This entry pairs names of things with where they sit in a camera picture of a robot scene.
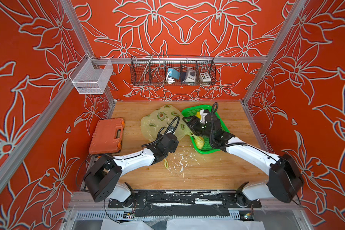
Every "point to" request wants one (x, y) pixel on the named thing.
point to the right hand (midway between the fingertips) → (180, 121)
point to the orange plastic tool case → (107, 136)
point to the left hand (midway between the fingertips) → (169, 137)
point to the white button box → (204, 77)
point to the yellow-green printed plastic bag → (156, 122)
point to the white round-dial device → (190, 76)
